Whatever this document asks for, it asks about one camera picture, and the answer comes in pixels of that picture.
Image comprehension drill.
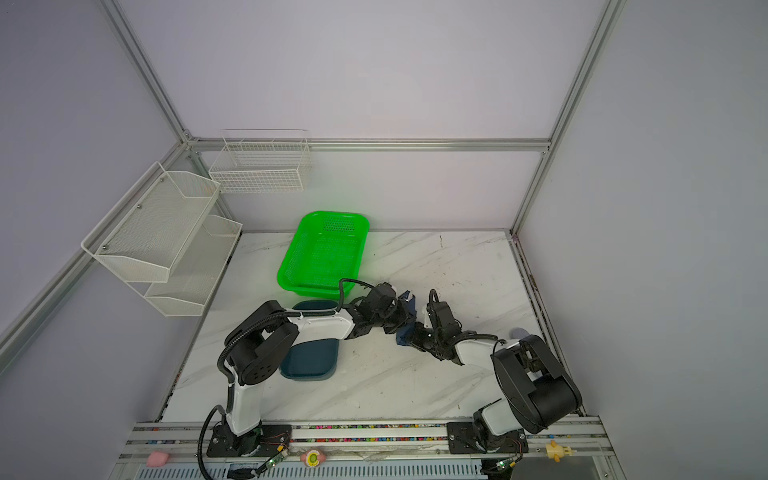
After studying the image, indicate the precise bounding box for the aluminium front rail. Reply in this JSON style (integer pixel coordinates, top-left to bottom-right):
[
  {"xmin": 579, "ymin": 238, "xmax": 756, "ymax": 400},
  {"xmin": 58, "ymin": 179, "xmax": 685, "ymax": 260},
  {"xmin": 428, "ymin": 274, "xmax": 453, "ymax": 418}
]
[{"xmin": 110, "ymin": 415, "xmax": 626, "ymax": 479}]

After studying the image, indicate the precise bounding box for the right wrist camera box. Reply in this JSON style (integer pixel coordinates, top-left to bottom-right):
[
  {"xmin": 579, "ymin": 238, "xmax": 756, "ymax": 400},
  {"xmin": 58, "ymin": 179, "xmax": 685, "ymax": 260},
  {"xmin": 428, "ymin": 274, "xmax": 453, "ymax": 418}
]
[{"xmin": 426, "ymin": 301, "xmax": 462, "ymax": 336}]

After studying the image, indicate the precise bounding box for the aluminium frame post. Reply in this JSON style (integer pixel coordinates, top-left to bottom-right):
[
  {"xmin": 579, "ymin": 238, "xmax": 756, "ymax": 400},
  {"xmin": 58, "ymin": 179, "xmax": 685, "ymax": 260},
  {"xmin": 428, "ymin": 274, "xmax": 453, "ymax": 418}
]
[{"xmin": 97, "ymin": 0, "xmax": 192, "ymax": 149}]

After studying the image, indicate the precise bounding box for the yellow duck toy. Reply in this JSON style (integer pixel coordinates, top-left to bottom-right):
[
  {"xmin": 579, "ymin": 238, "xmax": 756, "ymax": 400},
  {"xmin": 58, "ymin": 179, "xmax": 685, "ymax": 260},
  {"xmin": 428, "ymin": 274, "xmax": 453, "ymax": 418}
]
[{"xmin": 546, "ymin": 440, "xmax": 574, "ymax": 463}]

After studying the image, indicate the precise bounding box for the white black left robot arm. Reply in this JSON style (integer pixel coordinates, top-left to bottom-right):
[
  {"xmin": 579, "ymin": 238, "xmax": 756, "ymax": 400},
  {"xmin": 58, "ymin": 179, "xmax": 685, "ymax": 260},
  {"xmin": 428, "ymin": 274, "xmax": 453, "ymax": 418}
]
[{"xmin": 208, "ymin": 292, "xmax": 416, "ymax": 456}]

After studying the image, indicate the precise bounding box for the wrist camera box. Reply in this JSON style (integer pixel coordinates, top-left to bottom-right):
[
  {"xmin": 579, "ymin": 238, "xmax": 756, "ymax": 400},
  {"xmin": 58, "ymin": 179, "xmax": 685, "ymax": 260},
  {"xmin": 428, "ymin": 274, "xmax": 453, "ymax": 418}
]
[
  {"xmin": 426, "ymin": 301, "xmax": 462, "ymax": 336},
  {"xmin": 365, "ymin": 282, "xmax": 396, "ymax": 312}
]

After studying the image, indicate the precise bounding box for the yellow pink round toy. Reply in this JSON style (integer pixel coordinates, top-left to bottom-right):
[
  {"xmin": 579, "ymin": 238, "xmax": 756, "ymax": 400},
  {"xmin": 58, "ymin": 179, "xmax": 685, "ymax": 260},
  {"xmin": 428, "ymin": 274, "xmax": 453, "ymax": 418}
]
[{"xmin": 300, "ymin": 449, "xmax": 326, "ymax": 468}]

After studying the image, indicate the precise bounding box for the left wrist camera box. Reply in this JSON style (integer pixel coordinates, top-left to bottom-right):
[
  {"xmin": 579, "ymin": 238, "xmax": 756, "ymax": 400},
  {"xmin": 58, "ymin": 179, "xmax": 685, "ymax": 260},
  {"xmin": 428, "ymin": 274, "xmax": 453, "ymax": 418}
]
[{"xmin": 365, "ymin": 282, "xmax": 396, "ymax": 312}]

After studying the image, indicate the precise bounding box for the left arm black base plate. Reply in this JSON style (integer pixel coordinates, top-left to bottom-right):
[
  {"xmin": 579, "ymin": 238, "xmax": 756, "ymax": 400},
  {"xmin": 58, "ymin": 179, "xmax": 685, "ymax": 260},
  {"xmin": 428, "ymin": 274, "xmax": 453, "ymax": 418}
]
[{"xmin": 206, "ymin": 422, "xmax": 292, "ymax": 458}]

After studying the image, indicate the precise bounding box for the dark blue paper napkin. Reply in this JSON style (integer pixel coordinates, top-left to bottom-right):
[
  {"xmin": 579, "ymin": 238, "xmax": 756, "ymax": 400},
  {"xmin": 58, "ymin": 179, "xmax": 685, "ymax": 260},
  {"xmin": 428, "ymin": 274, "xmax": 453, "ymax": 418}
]
[{"xmin": 395, "ymin": 290, "xmax": 417, "ymax": 346}]

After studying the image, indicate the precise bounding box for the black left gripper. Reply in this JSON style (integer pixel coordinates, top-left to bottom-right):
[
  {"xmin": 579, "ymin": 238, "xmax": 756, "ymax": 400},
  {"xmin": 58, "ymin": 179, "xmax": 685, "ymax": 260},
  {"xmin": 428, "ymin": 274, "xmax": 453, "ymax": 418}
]
[{"xmin": 373, "ymin": 299, "xmax": 418, "ymax": 335}]

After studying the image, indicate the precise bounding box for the pink toy on rail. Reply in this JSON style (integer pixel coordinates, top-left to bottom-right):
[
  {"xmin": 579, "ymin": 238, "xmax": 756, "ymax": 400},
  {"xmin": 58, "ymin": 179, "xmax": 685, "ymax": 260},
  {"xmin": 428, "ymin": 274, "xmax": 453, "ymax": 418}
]
[{"xmin": 146, "ymin": 451, "xmax": 170, "ymax": 468}]

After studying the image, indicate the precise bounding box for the dark teal plastic tray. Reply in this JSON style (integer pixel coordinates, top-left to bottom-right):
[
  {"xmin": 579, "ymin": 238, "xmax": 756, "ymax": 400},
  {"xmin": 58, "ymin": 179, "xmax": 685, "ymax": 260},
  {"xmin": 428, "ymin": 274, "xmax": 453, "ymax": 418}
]
[{"xmin": 280, "ymin": 322, "xmax": 342, "ymax": 381}]

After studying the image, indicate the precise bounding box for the white wire wall basket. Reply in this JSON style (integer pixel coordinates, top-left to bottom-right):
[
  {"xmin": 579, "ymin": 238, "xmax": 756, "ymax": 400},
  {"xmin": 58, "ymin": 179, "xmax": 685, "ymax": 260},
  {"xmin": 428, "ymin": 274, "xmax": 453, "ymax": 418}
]
[{"xmin": 209, "ymin": 129, "xmax": 312, "ymax": 194}]

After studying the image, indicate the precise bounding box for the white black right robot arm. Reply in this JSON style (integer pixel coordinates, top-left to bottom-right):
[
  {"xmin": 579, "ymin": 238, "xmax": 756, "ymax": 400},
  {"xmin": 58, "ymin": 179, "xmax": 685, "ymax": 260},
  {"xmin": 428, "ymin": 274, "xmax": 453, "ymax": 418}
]
[{"xmin": 396, "ymin": 322, "xmax": 582, "ymax": 453}]

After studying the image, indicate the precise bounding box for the green plastic perforated basket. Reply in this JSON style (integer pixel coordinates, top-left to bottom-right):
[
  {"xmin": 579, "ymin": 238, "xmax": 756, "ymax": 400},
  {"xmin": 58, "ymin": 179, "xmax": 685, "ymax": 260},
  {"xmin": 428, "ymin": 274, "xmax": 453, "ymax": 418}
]
[{"xmin": 276, "ymin": 211, "xmax": 370, "ymax": 300}]

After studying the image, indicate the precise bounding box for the white mesh wall shelf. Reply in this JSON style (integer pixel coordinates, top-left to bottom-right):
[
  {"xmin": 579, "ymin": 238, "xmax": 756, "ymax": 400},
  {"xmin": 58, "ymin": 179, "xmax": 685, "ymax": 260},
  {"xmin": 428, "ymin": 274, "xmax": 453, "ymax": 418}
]
[{"xmin": 81, "ymin": 163, "xmax": 242, "ymax": 317}]

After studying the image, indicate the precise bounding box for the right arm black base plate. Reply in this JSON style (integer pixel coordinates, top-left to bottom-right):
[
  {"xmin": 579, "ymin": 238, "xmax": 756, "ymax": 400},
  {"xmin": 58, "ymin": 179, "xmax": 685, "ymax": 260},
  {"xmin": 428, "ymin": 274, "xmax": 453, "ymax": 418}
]
[{"xmin": 446, "ymin": 422, "xmax": 529, "ymax": 454}]

